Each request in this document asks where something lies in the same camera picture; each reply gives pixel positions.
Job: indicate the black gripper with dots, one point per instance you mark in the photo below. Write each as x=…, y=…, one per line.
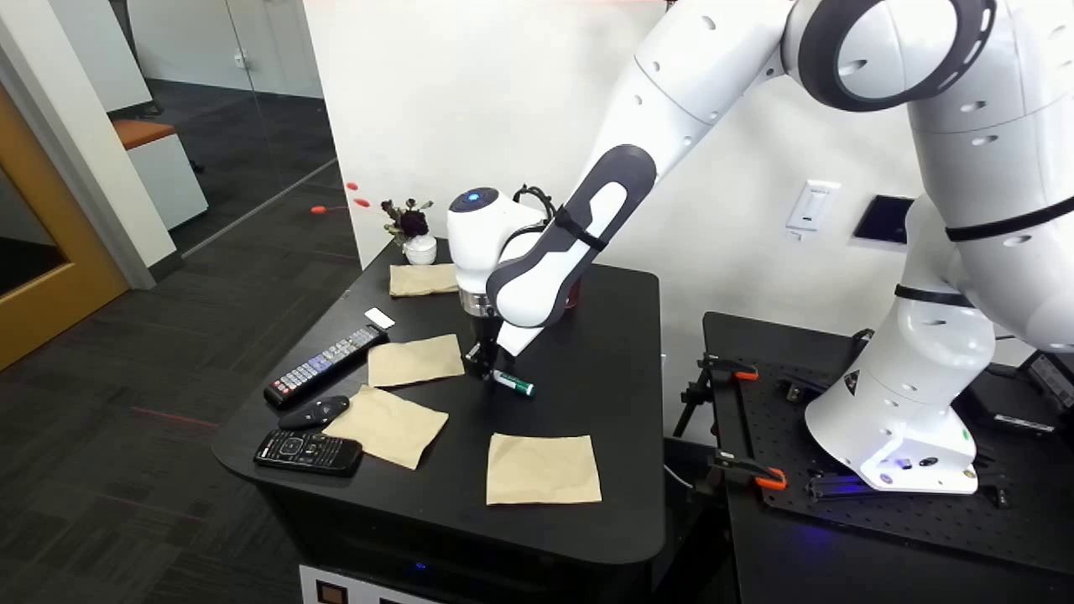
x=489, y=335

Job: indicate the green and white marker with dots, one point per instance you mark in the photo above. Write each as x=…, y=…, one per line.
x=513, y=384

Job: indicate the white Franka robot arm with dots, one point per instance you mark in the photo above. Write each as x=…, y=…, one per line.
x=950, y=370

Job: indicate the small white label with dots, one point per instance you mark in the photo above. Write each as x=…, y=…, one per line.
x=379, y=321

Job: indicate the crumpled white napkin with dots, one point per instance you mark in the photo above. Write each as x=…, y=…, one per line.
x=543, y=471

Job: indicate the round white vase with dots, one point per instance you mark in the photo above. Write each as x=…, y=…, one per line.
x=419, y=248

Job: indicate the long black remote control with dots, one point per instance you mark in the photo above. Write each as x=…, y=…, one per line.
x=324, y=367

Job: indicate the dark red and orange flowers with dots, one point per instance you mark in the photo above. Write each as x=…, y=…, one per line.
x=407, y=217

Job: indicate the small black remote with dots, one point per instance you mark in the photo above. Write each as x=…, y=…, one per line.
x=315, y=415

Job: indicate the black keypad phone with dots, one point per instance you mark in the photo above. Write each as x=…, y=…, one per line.
x=306, y=452

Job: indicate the white bench with wooden top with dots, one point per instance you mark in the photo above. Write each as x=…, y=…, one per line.
x=162, y=168

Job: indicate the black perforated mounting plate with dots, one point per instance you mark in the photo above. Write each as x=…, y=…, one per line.
x=1007, y=516

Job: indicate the white wall outlet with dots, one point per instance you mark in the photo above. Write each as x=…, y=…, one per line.
x=814, y=210

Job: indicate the black wall panel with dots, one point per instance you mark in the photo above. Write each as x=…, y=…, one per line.
x=883, y=221

